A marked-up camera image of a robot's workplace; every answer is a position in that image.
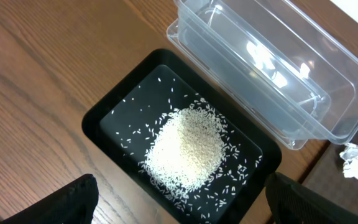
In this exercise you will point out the brown serving tray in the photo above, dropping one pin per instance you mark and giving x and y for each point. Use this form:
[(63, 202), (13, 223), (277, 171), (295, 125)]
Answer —
[(327, 179)]

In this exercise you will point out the black waste tray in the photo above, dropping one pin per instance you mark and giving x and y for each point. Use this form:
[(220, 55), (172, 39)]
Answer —
[(165, 64)]

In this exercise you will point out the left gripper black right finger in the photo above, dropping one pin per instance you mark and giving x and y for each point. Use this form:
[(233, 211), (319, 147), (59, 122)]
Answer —
[(290, 202)]

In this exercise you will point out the pile of white rice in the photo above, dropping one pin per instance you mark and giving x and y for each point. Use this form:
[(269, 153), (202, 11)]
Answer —
[(190, 153)]

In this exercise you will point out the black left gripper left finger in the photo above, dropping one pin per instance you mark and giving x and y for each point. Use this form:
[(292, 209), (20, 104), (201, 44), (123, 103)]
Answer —
[(74, 203)]

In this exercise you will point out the clear plastic bin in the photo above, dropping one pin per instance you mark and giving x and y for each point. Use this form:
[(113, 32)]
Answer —
[(284, 69)]

